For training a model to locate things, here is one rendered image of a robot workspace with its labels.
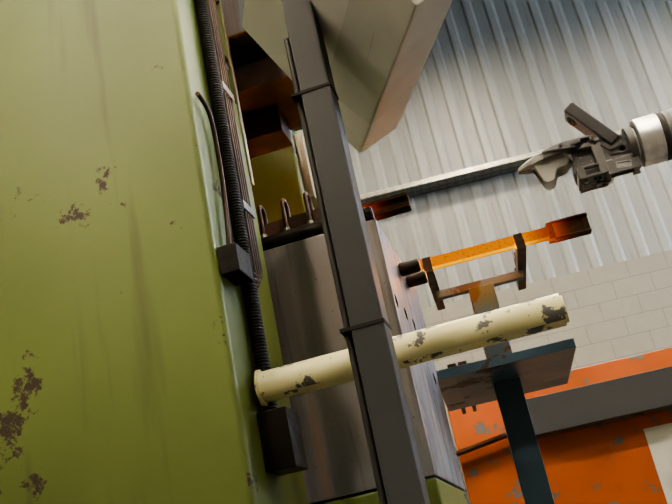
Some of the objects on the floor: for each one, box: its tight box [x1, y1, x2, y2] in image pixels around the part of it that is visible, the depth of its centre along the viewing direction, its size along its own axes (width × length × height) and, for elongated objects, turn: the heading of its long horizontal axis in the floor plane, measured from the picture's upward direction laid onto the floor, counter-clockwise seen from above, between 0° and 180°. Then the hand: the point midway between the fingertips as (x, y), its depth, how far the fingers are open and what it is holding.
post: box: [281, 0, 430, 504], centre depth 99 cm, size 4×4×108 cm
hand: (524, 166), depth 164 cm, fingers closed
